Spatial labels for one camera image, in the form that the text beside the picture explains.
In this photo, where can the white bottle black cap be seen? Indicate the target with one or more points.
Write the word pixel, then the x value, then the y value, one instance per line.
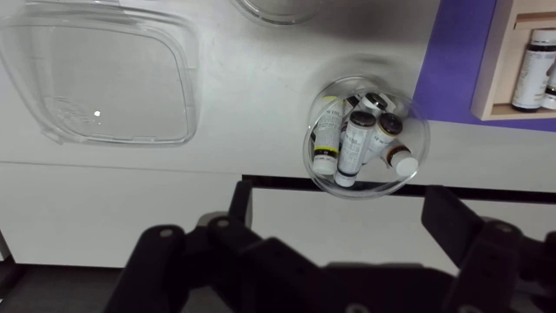
pixel 359 128

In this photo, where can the clear glass bowl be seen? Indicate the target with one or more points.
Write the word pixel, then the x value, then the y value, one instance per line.
pixel 373 96

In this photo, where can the purple mat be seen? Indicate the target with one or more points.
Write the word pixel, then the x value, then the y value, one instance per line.
pixel 452 65

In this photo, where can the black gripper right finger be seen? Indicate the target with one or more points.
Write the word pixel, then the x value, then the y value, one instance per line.
pixel 500 270

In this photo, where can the clear round lid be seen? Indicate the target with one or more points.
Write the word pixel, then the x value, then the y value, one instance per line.
pixel 280 11

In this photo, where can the wooden tray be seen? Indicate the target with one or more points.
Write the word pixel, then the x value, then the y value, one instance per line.
pixel 509 32

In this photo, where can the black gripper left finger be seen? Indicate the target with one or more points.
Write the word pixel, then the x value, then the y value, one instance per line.
pixel 248 274

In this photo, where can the white bottle in bowl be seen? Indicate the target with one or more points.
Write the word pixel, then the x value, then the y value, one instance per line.
pixel 384 145

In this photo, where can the clear plastic container lid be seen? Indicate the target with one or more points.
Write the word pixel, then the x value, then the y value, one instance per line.
pixel 104 74

